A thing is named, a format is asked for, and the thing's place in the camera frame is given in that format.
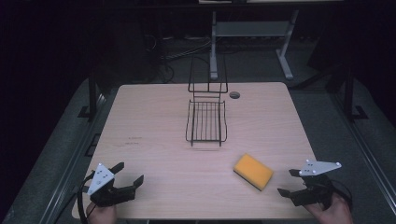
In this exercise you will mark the black upright post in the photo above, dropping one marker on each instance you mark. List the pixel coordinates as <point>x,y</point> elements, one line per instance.
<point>349,93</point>
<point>92,96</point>

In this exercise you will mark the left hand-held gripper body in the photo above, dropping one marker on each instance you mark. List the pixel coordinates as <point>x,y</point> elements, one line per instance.
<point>101,179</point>

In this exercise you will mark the yellow sponge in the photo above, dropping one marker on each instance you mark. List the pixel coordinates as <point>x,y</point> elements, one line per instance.
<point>252,169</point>

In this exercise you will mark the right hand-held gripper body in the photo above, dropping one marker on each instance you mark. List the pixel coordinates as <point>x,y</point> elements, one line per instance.
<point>315,190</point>

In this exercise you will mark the person's right hand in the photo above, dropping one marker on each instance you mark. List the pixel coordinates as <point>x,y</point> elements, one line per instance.
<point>336,214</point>

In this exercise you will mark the grey metal stand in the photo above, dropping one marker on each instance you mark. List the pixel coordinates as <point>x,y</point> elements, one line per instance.
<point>249,28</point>

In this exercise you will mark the person's left hand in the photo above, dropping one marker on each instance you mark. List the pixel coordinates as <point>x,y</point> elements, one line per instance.
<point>102,215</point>

